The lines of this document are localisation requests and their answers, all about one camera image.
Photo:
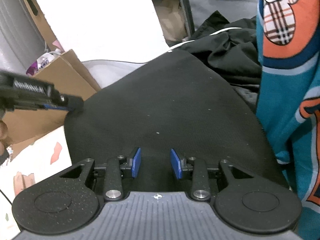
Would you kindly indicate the grey fabric storage bag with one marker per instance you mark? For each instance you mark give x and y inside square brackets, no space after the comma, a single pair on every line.
[220,2]

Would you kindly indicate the black jacket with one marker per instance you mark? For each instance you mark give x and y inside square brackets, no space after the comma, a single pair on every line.
[230,49]

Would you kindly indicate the teal printed garment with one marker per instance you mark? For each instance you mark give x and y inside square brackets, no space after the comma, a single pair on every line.
[288,101]

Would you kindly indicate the person's left hand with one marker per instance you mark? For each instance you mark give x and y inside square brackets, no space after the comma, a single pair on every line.
[3,145]

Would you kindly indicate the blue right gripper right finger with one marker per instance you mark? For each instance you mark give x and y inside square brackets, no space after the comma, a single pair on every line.
[178,163]

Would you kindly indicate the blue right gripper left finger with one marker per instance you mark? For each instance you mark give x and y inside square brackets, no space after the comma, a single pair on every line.
[134,162]

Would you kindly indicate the black bear-pattern shorts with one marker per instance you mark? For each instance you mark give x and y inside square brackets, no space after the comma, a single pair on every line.
[175,102]

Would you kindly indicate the brown cardboard box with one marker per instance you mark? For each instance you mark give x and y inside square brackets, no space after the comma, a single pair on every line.
[27,125]

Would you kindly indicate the cream bear print duvet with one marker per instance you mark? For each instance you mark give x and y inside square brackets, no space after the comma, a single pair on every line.
[43,158]

